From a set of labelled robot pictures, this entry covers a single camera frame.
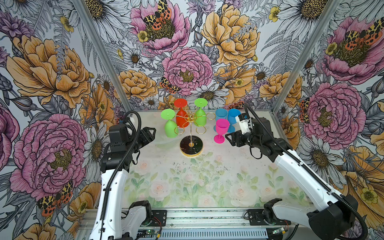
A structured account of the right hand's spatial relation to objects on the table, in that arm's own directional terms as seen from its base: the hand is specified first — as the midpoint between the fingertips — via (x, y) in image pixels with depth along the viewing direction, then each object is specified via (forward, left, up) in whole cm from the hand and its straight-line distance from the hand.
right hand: (231, 138), depth 77 cm
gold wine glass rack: (+10, +21, -21) cm, 31 cm away
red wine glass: (+9, +25, +6) cm, 28 cm away
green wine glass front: (+9, +32, -1) cm, 33 cm away
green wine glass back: (+16, +15, -1) cm, 22 cm away
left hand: (-1, +39, +5) cm, 39 cm away
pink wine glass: (+13, +2, -8) cm, 16 cm away
